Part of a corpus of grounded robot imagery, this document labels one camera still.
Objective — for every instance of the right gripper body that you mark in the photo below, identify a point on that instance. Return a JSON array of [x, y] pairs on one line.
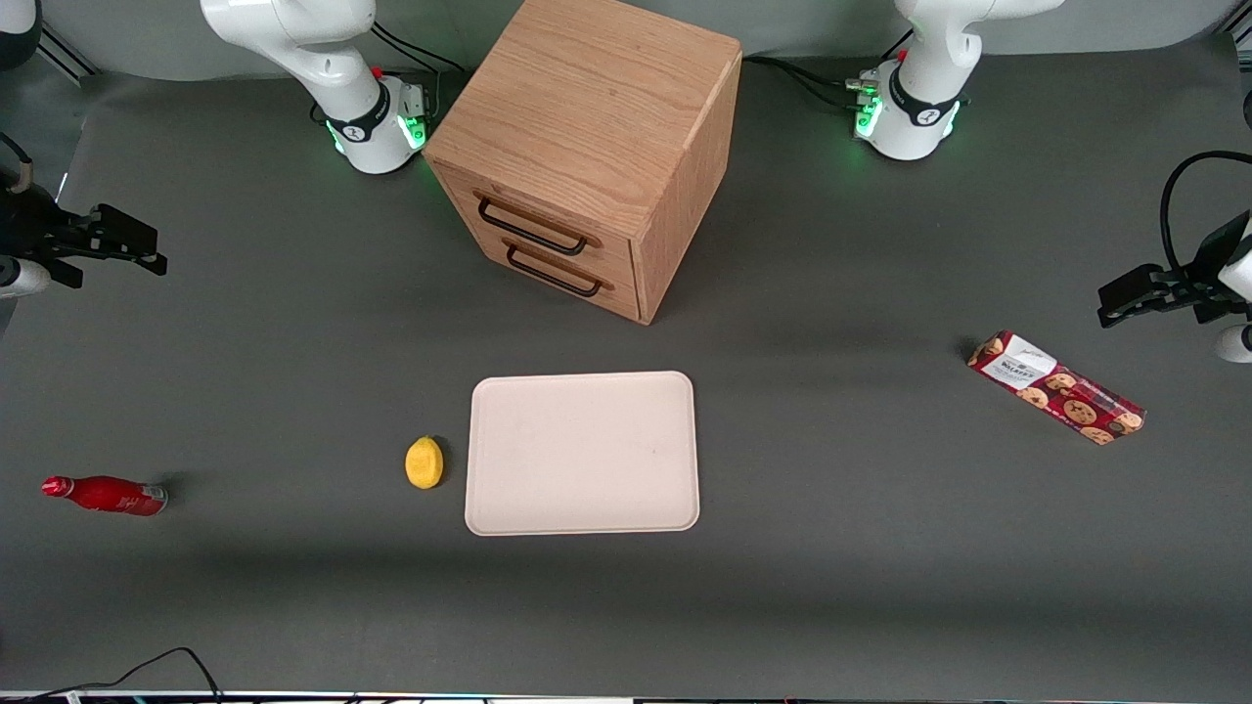
[[29, 231]]

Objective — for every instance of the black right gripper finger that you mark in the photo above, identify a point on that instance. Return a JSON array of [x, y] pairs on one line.
[[68, 272], [152, 262]]

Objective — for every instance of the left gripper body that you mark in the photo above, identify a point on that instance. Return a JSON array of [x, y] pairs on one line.
[[1209, 275]]

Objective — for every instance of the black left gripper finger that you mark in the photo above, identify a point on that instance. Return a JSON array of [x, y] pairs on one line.
[[1213, 311], [1117, 305]]

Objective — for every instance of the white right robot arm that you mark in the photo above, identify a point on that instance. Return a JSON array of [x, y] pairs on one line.
[[293, 39]]

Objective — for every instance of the wooden drawer cabinet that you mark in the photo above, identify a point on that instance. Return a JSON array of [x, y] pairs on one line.
[[587, 98]]

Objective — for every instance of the red cookie box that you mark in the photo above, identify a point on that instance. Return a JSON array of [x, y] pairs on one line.
[[1056, 388]]

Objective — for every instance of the red bottle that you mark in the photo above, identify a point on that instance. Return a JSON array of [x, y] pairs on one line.
[[108, 495]]

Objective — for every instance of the yellow lemon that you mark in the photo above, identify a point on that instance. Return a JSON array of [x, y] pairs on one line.
[[424, 463]]

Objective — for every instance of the beige plastic tray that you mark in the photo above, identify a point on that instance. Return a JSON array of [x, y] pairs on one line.
[[587, 455]]

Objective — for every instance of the aluminium frame rail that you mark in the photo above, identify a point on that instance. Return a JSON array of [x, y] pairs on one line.
[[68, 54]]

